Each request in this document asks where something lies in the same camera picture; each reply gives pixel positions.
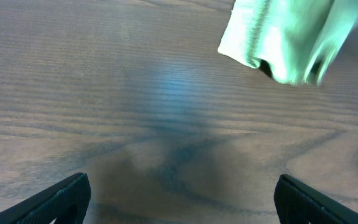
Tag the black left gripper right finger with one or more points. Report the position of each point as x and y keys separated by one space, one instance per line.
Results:
x=298 y=203

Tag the light green cloth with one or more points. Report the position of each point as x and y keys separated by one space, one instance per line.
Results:
x=297 y=39

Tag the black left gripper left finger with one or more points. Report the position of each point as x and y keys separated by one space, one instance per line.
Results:
x=65 y=202

